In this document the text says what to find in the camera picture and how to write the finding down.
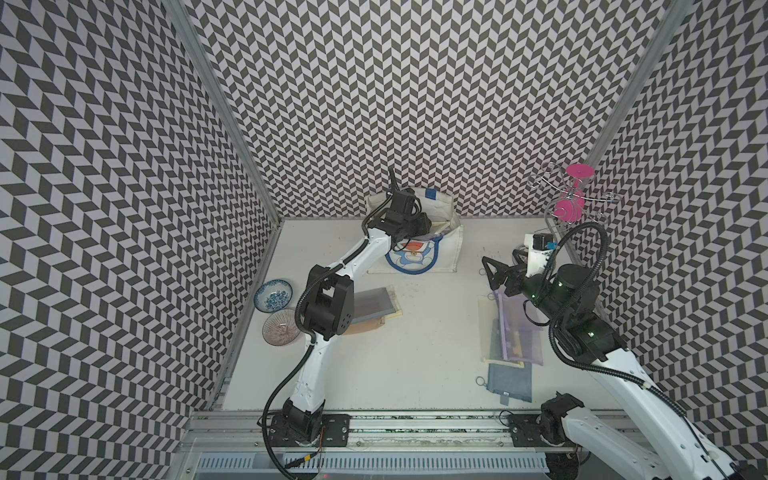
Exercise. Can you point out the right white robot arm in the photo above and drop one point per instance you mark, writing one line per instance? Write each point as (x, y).
(582, 340)

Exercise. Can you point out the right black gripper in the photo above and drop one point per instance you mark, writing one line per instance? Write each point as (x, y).
(517, 273)

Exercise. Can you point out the white canvas bag blue handles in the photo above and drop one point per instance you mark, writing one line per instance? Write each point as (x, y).
(436, 252)

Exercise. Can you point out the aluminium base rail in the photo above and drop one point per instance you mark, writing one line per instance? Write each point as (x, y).
(484, 444)

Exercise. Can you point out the pink trim mesh pouch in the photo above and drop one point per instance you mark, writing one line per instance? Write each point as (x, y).
(365, 327)

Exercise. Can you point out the chrome wire stand pink discs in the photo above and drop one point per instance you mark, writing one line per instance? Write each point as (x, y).
(569, 202)

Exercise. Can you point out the blue white ceramic bowl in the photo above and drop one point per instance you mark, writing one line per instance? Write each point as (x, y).
(273, 295)

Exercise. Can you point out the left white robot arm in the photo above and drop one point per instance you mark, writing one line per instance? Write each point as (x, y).
(325, 309)

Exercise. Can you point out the small grey blue pouch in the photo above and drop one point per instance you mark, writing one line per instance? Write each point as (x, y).
(508, 382)

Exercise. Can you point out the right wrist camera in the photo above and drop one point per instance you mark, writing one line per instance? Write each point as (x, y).
(540, 247)

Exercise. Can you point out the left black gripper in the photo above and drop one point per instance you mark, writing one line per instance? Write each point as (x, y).
(424, 224)

